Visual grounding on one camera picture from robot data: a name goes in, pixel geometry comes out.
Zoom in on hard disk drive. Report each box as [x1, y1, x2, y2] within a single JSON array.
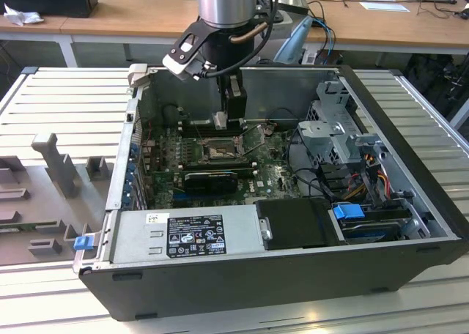
[[339, 219, 404, 244]]

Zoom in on grey parts rack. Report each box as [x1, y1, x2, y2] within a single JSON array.
[[0, 131, 119, 267]]

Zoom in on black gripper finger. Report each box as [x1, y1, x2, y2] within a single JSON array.
[[221, 74, 248, 125]]

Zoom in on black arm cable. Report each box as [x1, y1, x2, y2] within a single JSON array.
[[199, 0, 279, 79]]

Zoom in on black expansion card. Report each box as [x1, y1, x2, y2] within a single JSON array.
[[182, 170, 239, 195]]

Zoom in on blue disk carrier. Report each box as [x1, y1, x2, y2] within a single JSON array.
[[331, 202, 365, 221]]

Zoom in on blue case latch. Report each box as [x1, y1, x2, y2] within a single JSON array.
[[73, 236, 95, 252]]

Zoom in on pale blue teach pendant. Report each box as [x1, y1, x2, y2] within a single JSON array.
[[274, 14, 313, 64]]

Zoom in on crumpled white paper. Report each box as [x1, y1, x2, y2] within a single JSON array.
[[2, 2, 46, 27]]

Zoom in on green motherboard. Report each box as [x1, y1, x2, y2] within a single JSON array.
[[141, 123, 307, 209]]

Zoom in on silver CPU plate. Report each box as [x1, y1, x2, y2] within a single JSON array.
[[214, 110, 246, 130]]

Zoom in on blue cables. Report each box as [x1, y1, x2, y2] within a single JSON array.
[[317, 15, 337, 63]]

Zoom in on pale case handle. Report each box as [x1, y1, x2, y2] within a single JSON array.
[[127, 63, 149, 90]]

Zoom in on wooden desk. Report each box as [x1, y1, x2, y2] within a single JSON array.
[[0, 0, 469, 56]]

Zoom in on metal drive cage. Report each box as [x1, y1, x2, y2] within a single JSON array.
[[295, 80, 391, 174]]

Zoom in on black RAM slot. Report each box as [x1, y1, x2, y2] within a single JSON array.
[[185, 160, 254, 168], [181, 128, 245, 138], [180, 121, 217, 130], [185, 165, 257, 177]]

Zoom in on thick black cable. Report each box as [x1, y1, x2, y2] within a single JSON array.
[[284, 128, 333, 201]]

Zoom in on green RAM stick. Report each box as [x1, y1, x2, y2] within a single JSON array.
[[0, 222, 59, 237]]

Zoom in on black cylinder part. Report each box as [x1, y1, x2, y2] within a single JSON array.
[[162, 104, 180, 125]]

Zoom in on red yellow wire bundle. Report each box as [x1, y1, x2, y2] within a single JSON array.
[[346, 165, 390, 200]]

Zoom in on metal socket cover frame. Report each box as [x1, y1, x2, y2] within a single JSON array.
[[240, 123, 267, 156]]

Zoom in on brass cable elbow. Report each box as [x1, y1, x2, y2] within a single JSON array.
[[229, 21, 269, 45]]

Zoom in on CPU socket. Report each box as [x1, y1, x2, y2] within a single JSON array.
[[199, 136, 245, 163]]

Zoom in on grey power supply unit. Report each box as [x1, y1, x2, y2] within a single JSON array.
[[108, 206, 265, 266]]

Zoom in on black open PC case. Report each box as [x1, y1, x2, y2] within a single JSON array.
[[72, 63, 463, 322]]

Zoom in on black plastic shroud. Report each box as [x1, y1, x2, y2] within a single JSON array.
[[254, 197, 348, 251]]

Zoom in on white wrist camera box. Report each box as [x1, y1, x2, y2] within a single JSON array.
[[161, 42, 206, 81]]

